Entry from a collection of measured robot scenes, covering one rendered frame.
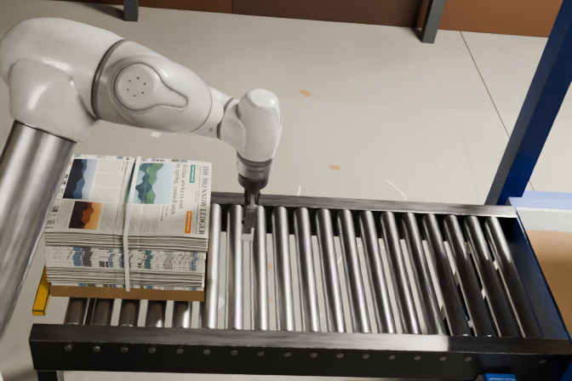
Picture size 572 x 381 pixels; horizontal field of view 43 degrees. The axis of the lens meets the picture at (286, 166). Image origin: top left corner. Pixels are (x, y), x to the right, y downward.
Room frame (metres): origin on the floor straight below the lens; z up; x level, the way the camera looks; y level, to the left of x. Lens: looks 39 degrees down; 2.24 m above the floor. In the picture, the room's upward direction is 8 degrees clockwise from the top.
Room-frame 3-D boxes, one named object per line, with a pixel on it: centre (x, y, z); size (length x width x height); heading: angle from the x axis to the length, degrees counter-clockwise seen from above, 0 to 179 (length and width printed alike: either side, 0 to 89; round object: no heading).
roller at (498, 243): (1.43, -0.67, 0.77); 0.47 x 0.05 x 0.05; 8
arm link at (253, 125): (1.32, 0.09, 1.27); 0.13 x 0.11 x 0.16; 73
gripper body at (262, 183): (1.32, 0.07, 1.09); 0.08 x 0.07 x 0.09; 8
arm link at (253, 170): (1.32, 0.07, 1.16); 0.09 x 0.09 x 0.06
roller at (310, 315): (1.35, -0.09, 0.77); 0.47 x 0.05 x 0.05; 8
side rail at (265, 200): (1.60, -0.05, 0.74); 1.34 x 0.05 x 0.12; 98
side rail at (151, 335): (1.10, -0.12, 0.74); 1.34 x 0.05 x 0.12; 98
